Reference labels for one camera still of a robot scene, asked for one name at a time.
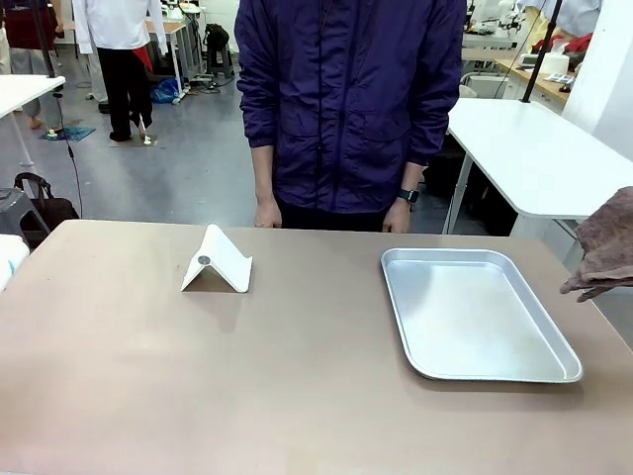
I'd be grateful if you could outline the person in purple jacket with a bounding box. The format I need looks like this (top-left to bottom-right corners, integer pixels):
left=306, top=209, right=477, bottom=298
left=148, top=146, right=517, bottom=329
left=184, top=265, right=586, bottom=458
left=233, top=0, right=469, bottom=234

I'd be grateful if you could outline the person's left hand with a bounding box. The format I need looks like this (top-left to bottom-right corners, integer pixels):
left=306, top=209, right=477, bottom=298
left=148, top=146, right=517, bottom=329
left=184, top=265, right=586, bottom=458
left=382, top=200, right=412, bottom=235

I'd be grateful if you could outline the small white table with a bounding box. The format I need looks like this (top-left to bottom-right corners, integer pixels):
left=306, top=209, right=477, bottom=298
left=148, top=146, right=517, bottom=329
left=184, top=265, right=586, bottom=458
left=0, top=74, right=67, bottom=168

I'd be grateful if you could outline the person's right hand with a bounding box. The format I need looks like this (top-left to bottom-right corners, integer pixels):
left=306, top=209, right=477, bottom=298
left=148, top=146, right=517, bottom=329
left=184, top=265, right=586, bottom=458
left=252, top=196, right=283, bottom=230

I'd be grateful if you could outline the person in white shirt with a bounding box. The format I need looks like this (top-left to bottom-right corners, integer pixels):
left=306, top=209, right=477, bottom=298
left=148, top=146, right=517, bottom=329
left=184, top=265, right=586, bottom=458
left=72, top=0, right=170, bottom=145

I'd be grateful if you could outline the white folded stand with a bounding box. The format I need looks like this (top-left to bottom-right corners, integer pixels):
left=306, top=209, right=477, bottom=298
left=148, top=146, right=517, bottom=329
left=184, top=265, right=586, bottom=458
left=180, top=223, right=254, bottom=293

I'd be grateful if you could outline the large white table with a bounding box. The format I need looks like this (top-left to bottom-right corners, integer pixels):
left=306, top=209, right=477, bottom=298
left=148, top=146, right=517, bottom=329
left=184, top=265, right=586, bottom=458
left=441, top=96, right=633, bottom=258

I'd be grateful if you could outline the teal floor mat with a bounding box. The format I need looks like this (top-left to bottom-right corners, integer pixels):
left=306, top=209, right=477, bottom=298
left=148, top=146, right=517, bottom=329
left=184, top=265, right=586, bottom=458
left=38, top=125, right=97, bottom=143

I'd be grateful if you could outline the wooden desk with white legs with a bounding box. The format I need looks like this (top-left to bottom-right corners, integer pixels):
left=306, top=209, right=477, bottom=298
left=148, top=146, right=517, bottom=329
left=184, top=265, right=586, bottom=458
left=145, top=17, right=202, bottom=103

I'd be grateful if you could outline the black stool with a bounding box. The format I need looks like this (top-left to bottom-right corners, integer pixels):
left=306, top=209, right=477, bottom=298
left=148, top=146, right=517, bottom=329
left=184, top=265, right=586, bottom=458
left=203, top=23, right=235, bottom=79

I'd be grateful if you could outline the wooden workbench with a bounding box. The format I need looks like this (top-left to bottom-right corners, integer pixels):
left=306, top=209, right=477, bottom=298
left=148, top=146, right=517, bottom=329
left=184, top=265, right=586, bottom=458
left=494, top=56, right=578, bottom=116

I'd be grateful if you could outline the person in dark red top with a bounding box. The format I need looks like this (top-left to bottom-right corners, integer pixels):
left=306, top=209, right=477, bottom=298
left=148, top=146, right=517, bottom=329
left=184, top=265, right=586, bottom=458
left=0, top=0, right=66, bottom=131

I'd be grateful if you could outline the grey plastic stool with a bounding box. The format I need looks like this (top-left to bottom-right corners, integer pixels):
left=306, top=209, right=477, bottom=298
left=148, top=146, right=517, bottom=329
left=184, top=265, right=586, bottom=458
left=0, top=187, right=51, bottom=238

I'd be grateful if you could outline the brown towel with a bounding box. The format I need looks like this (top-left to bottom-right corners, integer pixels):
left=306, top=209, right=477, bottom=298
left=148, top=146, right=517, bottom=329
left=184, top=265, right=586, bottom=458
left=559, top=186, right=633, bottom=304

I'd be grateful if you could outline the person's right forearm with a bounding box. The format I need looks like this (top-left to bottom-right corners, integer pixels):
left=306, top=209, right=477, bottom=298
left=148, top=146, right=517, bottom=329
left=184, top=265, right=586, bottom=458
left=249, top=144, right=276, bottom=200

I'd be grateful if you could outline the silver metal tray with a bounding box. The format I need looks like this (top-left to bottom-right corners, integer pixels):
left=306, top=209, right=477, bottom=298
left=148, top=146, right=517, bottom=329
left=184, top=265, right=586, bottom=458
left=379, top=247, right=584, bottom=384

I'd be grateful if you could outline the red cloth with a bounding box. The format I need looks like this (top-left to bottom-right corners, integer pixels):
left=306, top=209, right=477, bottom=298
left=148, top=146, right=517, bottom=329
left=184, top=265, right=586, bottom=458
left=563, top=33, right=594, bottom=54

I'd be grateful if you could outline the black pole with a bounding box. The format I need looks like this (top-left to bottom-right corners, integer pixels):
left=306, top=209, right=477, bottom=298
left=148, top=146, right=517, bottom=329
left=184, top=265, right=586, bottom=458
left=521, top=0, right=565, bottom=104
left=32, top=0, right=56, bottom=80

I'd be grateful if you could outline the black bag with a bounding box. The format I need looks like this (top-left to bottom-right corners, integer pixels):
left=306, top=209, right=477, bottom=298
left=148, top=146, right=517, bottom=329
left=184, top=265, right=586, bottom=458
left=13, top=172, right=81, bottom=250

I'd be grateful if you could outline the blue plastic bag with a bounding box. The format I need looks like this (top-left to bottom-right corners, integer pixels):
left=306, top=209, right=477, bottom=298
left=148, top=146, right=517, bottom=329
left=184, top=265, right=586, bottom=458
left=149, top=77, right=182, bottom=106

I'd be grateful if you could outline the pink handled lint roller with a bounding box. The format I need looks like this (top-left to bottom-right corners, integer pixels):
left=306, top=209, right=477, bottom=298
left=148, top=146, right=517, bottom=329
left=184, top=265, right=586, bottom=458
left=0, top=233, right=32, bottom=294

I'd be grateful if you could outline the person's left forearm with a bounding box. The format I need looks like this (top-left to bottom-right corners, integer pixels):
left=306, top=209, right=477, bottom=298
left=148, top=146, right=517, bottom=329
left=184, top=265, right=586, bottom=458
left=398, top=160, right=427, bottom=193

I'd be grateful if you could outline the thin black hanging cable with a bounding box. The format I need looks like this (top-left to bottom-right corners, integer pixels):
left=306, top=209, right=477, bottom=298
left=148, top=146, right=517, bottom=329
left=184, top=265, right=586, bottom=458
left=52, top=91, right=84, bottom=220

